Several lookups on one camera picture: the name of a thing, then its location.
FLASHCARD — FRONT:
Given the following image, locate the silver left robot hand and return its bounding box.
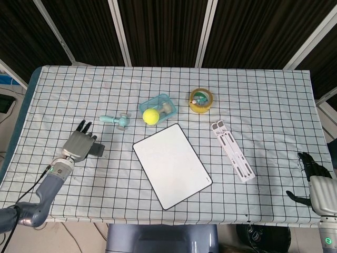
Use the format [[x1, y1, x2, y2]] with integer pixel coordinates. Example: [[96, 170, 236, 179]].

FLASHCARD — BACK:
[[61, 119, 97, 162]]

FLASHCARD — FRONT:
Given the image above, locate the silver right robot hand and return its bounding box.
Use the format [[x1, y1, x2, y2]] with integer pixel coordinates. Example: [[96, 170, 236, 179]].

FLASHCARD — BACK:
[[286, 151, 337, 216]]

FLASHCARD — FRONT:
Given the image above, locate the black board eraser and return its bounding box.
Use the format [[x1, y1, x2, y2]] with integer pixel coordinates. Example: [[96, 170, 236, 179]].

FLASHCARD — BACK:
[[88, 142, 106, 158]]

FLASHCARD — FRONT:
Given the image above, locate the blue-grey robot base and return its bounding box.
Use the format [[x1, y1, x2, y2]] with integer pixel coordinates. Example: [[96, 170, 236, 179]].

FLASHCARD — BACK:
[[105, 224, 220, 253]]

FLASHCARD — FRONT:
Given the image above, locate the white drawing board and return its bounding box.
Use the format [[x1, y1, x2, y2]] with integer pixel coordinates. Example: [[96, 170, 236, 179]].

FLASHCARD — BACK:
[[132, 123, 213, 211]]

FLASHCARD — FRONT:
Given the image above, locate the white black-grid tablecloth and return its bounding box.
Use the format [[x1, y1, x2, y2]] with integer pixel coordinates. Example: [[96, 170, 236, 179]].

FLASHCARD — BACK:
[[0, 65, 330, 226]]

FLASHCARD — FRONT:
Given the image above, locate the teal toy massage hammer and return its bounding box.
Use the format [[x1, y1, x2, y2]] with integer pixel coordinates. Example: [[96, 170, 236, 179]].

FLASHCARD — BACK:
[[98, 113, 132, 131]]

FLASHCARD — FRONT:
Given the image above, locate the black bag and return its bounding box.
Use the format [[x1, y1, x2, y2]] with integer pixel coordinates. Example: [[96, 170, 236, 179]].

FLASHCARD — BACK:
[[235, 223, 292, 253]]

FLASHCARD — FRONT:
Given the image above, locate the yellow tennis ball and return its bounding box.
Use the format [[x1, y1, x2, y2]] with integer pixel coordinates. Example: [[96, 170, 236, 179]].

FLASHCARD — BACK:
[[142, 108, 161, 125]]

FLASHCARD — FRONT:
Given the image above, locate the clear container with blue rim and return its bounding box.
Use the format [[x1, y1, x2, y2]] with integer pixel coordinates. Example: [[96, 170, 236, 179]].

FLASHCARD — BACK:
[[138, 93, 177, 124]]

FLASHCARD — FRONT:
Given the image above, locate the grey-white object inside container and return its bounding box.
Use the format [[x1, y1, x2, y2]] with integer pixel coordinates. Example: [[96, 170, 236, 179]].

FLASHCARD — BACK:
[[157, 103, 173, 115]]

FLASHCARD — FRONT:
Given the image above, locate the blue storage bin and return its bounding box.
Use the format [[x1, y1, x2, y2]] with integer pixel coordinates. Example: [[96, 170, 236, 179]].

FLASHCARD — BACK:
[[0, 73, 21, 86]]

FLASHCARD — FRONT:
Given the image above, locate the white folding laptop stand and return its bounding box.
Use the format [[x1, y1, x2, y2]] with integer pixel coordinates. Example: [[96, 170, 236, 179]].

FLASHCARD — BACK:
[[211, 120, 256, 182]]

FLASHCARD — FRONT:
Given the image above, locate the yellow packing tape roll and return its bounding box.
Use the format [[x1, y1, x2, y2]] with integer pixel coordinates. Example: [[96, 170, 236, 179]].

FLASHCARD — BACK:
[[189, 88, 214, 114]]

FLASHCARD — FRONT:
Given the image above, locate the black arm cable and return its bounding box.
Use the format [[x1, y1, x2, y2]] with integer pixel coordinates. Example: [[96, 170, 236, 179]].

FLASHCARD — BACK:
[[2, 164, 53, 253]]

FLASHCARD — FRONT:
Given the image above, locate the white partition frame post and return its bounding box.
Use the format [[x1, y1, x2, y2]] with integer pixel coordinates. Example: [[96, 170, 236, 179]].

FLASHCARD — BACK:
[[194, 0, 220, 68], [107, 0, 132, 67], [0, 58, 29, 90], [315, 89, 337, 135], [283, 12, 337, 71], [33, 0, 77, 65]]

